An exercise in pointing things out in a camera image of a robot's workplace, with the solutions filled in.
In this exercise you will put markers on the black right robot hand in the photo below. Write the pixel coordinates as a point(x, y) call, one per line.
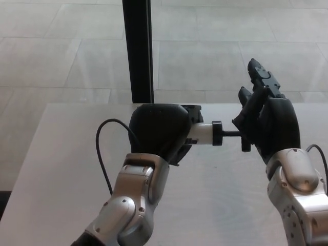
point(279, 125)

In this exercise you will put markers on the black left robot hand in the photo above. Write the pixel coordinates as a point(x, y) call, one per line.
point(159, 128)

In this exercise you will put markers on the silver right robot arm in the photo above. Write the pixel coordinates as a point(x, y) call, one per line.
point(299, 194)

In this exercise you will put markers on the black vertical window frame post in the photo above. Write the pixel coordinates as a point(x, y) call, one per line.
point(138, 51)

